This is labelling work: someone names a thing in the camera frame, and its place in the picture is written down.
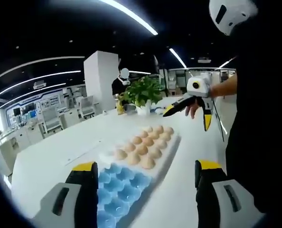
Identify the yellow bottle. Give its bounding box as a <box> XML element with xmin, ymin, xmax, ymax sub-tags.
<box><xmin>116</xmin><ymin>94</ymin><xmax>125</xmax><ymax>115</ymax></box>

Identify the person's black clothed body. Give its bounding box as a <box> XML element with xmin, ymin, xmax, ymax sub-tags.
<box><xmin>225</xmin><ymin>9</ymin><xmax>282</xmax><ymax>216</ymax></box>

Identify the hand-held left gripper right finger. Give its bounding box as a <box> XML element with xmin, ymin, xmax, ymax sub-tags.
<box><xmin>194</xmin><ymin>159</ymin><xmax>266</xmax><ymax>228</ymax></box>

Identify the short ceiling light strip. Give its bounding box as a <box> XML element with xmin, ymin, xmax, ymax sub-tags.
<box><xmin>169</xmin><ymin>48</ymin><xmax>187</xmax><ymax>69</ymax></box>

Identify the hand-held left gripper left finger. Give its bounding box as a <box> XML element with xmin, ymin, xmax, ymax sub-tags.
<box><xmin>33</xmin><ymin>161</ymin><xmax>99</xmax><ymax>228</ymax></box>

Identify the group of brown eggs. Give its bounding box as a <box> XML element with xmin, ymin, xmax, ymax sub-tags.
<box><xmin>113</xmin><ymin>125</ymin><xmax>175</xmax><ymax>170</ymax></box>

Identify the white square pillar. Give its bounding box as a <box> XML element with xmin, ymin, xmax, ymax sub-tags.
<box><xmin>83</xmin><ymin>50</ymin><xmax>120</xmax><ymax>115</ymax></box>

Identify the white worn device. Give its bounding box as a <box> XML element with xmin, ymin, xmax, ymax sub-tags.
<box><xmin>208</xmin><ymin>0</ymin><xmax>259</xmax><ymax>37</ymax></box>

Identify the person's right hand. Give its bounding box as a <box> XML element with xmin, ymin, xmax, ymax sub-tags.
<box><xmin>185</xmin><ymin>82</ymin><xmax>224</xmax><ymax>120</ymax></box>

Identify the thin gripper cable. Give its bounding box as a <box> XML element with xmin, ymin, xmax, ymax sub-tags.
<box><xmin>211</xmin><ymin>99</ymin><xmax>228</xmax><ymax>143</ymax></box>

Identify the white egg tray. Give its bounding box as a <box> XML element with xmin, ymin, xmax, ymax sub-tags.
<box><xmin>100</xmin><ymin>125</ymin><xmax>181</xmax><ymax>188</ymax></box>

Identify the green potted plant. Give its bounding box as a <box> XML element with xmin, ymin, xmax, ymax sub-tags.
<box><xmin>122</xmin><ymin>75</ymin><xmax>165</xmax><ymax>109</ymax></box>

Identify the long ceiling light strip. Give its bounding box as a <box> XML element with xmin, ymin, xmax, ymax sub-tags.
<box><xmin>97</xmin><ymin>0</ymin><xmax>159</xmax><ymax>36</ymax></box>

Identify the white plant pot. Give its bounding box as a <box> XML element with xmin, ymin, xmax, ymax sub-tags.
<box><xmin>135</xmin><ymin>99</ymin><xmax>153</xmax><ymax>116</ymax></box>

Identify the white table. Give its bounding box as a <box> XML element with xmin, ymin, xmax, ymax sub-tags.
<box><xmin>10</xmin><ymin>95</ymin><xmax>230</xmax><ymax>228</ymax></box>

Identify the blue egg tray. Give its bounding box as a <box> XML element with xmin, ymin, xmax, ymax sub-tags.
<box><xmin>97</xmin><ymin>163</ymin><xmax>156</xmax><ymax>228</ymax></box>

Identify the white office chair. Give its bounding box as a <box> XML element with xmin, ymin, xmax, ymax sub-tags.
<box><xmin>41</xmin><ymin>106</ymin><xmax>63</xmax><ymax>137</ymax></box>
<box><xmin>80</xmin><ymin>95</ymin><xmax>96</xmax><ymax>120</ymax></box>

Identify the blue display wall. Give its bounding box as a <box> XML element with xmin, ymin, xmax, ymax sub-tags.
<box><xmin>5</xmin><ymin>87</ymin><xmax>69</xmax><ymax>130</ymax></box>

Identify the white side counter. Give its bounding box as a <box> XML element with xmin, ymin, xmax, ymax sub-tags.
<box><xmin>0</xmin><ymin>118</ymin><xmax>47</xmax><ymax>176</ymax></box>

